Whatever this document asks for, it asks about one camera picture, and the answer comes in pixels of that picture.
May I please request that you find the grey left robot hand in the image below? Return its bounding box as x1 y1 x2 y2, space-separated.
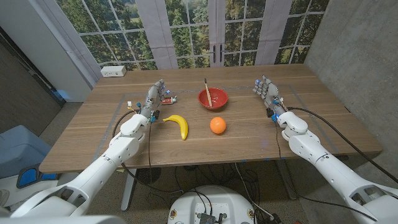
139 78 171 118

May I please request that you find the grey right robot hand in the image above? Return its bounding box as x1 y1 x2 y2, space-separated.
252 74 289 118

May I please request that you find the red white toothpaste tube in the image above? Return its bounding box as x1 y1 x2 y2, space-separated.
160 95 178 106

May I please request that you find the wooden toothbrush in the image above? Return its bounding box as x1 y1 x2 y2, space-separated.
203 78 213 108

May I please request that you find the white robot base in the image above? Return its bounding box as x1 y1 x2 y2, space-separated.
167 185 257 224

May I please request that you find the yellow toy banana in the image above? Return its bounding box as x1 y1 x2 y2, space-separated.
162 114 189 141

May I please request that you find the red bowl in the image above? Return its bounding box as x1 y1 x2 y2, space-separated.
197 87 229 111

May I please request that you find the toy orange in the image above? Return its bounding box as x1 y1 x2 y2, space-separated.
210 116 227 135

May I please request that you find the white power strip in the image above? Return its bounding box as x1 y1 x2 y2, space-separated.
99 65 127 78

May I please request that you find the black round fan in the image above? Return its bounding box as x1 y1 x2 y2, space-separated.
136 167 162 185

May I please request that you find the printed window backdrop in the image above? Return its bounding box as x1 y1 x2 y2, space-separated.
55 0 330 71

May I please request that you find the white table leg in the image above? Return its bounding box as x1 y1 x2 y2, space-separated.
275 158 299 200
120 168 137 212

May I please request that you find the blue grey chair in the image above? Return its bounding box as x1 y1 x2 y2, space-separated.
0 124 52 180

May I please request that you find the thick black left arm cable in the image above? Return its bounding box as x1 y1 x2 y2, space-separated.
111 109 184 194

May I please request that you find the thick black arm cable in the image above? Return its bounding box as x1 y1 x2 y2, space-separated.
111 109 184 194
287 106 398 184

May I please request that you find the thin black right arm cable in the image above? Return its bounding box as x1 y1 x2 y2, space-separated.
274 120 379 222

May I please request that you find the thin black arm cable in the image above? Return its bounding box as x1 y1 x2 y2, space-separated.
147 121 154 184
274 120 379 222

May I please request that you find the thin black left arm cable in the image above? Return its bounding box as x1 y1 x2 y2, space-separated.
147 121 154 184

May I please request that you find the black floor cable bundle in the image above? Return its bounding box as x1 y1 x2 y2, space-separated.
174 161 274 224

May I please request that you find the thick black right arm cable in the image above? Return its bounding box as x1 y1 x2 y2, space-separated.
287 106 398 184

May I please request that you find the white floor cable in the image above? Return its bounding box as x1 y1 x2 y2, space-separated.
234 163 275 219

